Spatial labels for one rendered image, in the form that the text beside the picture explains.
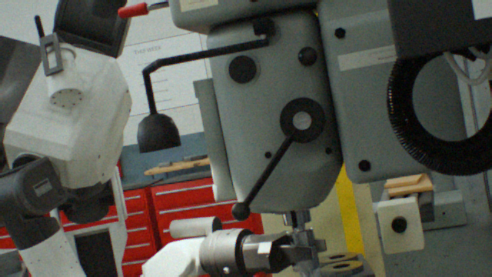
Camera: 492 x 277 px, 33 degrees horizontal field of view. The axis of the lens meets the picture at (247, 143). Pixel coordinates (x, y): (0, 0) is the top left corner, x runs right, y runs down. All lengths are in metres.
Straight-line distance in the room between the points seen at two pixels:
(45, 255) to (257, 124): 0.53
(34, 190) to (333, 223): 1.75
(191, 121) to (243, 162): 9.32
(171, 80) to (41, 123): 9.03
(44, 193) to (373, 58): 0.69
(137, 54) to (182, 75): 0.63
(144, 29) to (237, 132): 9.48
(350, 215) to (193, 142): 7.58
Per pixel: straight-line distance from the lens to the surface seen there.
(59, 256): 1.65
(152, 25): 10.78
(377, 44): 1.29
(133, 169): 10.88
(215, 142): 1.42
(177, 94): 10.68
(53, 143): 1.67
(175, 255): 1.51
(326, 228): 3.19
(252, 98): 1.33
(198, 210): 6.11
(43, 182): 1.64
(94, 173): 1.73
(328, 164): 1.33
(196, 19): 1.32
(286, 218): 1.42
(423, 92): 1.29
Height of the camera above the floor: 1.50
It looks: 3 degrees down
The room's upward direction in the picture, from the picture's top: 11 degrees counter-clockwise
